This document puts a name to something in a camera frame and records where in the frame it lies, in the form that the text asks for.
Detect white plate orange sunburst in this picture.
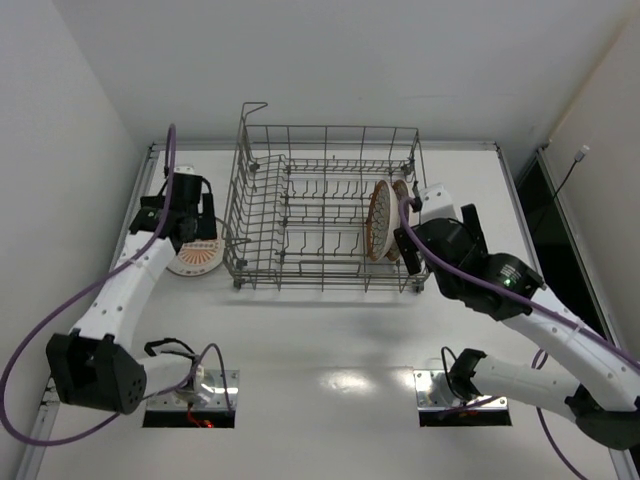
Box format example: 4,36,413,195
167,239,225,277

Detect floral plate brown rim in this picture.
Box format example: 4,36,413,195
384,179,414,262
366,180,399,262

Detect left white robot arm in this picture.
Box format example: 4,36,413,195
46,168,217,414

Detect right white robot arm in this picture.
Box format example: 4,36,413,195
394,197,639,450

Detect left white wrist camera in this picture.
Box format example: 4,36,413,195
173,165,196,175

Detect grey wire dish rack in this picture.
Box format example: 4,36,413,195
223,102,428,293

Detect black wall cable white plug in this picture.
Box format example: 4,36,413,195
532,144,590,235

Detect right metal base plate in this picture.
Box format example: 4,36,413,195
413,369,509,413

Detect metal base plate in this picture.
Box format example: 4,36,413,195
413,369,509,413
145,369,240,416

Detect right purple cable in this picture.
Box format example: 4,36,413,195
397,197,640,480

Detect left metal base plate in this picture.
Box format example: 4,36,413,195
145,369,240,416

